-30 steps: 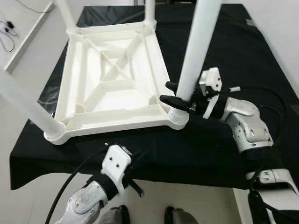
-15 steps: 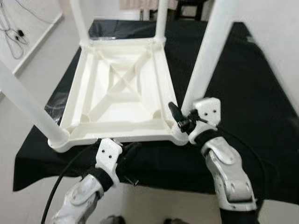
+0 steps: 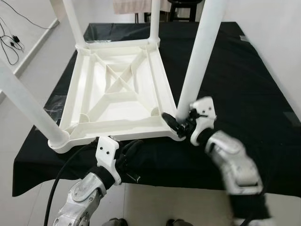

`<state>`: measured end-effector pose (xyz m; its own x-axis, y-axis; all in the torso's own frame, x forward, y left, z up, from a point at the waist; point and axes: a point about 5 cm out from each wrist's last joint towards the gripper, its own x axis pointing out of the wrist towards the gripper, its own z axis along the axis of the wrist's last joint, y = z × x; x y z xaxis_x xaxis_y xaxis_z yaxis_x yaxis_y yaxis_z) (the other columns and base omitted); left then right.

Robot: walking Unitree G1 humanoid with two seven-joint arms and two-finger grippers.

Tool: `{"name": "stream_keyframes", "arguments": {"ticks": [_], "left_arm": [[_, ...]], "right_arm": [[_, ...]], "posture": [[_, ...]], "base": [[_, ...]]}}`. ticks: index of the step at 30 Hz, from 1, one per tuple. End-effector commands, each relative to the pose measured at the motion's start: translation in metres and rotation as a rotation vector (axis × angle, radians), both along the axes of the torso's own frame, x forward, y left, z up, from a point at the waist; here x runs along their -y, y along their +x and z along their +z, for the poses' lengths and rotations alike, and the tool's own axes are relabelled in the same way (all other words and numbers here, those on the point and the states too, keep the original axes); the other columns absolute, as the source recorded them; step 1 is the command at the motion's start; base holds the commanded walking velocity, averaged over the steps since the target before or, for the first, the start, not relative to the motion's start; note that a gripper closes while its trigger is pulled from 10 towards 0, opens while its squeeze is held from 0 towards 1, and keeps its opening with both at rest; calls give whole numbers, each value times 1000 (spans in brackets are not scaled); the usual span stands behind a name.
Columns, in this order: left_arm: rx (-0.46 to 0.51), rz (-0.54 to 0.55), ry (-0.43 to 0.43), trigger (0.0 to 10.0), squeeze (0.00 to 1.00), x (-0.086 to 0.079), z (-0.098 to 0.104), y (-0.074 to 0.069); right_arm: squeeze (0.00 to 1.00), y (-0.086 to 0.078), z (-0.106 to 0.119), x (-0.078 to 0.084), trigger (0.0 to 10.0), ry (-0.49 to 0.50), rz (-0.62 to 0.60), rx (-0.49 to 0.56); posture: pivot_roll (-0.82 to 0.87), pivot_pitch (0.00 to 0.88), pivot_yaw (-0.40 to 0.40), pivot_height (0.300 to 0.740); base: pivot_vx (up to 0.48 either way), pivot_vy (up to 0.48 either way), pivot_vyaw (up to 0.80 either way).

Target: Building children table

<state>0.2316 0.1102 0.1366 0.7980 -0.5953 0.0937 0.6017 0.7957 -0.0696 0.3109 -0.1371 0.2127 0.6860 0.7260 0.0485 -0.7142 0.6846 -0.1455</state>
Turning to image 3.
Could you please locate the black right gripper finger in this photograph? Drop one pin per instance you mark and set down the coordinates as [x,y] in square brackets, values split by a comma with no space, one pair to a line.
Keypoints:
[172,124]

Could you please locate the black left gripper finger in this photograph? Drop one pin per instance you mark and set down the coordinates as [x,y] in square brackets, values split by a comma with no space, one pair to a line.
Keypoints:
[126,147]
[135,148]

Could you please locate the white plastic table top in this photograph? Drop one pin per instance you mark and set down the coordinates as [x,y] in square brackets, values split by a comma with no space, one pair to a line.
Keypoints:
[122,108]

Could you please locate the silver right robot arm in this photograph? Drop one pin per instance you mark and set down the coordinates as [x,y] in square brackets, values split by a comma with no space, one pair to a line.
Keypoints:
[235,165]

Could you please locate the grey left robot foot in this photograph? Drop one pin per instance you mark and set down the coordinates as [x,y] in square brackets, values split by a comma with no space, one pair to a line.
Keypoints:
[115,222]

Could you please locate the clear tape patch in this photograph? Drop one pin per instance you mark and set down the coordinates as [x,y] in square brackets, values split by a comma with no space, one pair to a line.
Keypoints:
[55,106]

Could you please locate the grey tape patch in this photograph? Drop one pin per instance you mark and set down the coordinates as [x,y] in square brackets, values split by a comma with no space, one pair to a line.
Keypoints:
[291,117]
[244,38]

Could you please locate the black round stool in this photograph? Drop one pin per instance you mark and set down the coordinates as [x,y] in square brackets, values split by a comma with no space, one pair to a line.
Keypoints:
[183,7]

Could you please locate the crumpled clear tape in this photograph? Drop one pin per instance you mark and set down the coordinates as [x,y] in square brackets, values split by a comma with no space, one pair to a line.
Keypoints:
[99,32]

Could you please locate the beige checked cloth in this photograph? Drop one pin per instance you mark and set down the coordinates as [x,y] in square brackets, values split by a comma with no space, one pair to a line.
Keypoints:
[131,5]

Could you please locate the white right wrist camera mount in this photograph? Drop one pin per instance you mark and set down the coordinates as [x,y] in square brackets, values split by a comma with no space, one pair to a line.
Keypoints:
[204,110]

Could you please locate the black wall plug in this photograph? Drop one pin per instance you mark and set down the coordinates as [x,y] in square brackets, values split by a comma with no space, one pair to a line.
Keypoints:
[16,38]

